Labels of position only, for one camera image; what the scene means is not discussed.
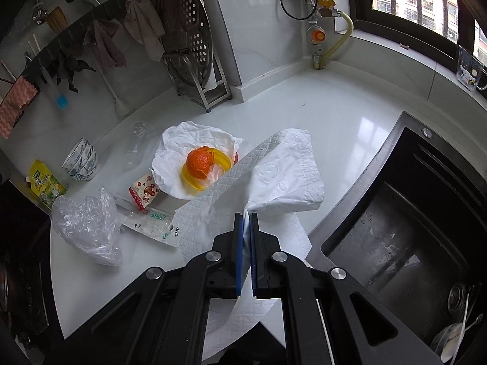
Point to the perforated steel steamer tray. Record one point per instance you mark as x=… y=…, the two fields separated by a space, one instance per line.
x=187 y=29

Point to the pink wavy sponge cloth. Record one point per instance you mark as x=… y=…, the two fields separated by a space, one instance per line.
x=20 y=95

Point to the black kitchen sink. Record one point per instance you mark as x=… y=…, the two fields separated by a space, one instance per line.
x=412 y=231

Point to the red white snack wrapper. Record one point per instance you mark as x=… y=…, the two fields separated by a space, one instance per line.
x=143 y=191

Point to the clear plastic box on sill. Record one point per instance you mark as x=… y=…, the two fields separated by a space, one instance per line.
x=471 y=73

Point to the top floral ceramic bowl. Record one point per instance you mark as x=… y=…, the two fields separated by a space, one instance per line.
x=82 y=161

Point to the clear plastic bag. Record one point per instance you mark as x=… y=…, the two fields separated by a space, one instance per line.
x=92 y=226

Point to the clear plastic cup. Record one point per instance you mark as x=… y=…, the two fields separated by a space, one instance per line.
x=136 y=143

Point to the black hanging rag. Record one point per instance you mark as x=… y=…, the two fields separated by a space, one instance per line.
x=65 y=68

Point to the metal dish rack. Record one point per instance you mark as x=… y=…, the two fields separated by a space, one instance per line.
x=207 y=88

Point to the white paper towel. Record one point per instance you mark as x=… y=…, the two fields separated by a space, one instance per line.
x=276 y=180

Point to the white bottle brush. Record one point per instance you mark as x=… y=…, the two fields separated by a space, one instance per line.
x=121 y=107

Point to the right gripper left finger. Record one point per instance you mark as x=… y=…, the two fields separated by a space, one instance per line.
x=227 y=280

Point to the beige hanging cloth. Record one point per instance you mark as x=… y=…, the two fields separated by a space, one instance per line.
x=145 y=26

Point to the clear plastic blister package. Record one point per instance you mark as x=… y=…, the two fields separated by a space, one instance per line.
x=150 y=222

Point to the yellow green seasoning pouch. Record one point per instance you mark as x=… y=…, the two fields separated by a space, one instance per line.
x=44 y=184

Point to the gas valve with orange knob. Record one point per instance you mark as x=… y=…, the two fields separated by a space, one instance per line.
x=315 y=33

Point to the orange mandarin peel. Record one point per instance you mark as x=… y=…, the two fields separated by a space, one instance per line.
x=200 y=162

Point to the white dishes in sink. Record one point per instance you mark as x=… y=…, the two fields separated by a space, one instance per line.
x=447 y=342

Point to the mauve hanging cloth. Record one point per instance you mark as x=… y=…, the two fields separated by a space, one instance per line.
x=99 y=37

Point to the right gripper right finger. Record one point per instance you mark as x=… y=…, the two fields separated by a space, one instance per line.
x=265 y=282

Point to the dark window frame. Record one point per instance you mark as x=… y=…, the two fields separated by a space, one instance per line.
x=424 y=41

